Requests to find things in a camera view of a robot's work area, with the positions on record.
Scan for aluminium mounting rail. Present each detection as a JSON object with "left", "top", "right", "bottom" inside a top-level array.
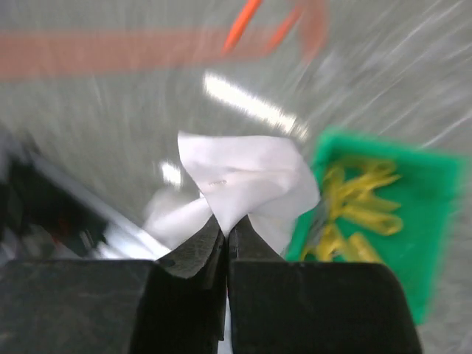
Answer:
[{"left": 1, "top": 131, "right": 170, "bottom": 260}]

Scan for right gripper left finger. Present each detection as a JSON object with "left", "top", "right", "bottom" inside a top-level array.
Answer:
[{"left": 1, "top": 221, "right": 226, "bottom": 353}]

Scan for orange clothes hanger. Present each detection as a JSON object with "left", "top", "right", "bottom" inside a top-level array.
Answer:
[{"left": 1, "top": 1, "right": 329, "bottom": 81}]

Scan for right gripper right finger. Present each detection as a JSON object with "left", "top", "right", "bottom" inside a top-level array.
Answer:
[{"left": 228, "top": 218, "right": 423, "bottom": 353}]

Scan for green plastic bin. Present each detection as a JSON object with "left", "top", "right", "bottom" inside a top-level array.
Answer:
[{"left": 285, "top": 130, "right": 464, "bottom": 324}]

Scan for white underwear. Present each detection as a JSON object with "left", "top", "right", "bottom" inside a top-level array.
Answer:
[{"left": 143, "top": 133, "right": 321, "bottom": 254}]

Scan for yellow clothespins in bin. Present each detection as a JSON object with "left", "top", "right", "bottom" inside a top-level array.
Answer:
[{"left": 300, "top": 156, "right": 403, "bottom": 264}]

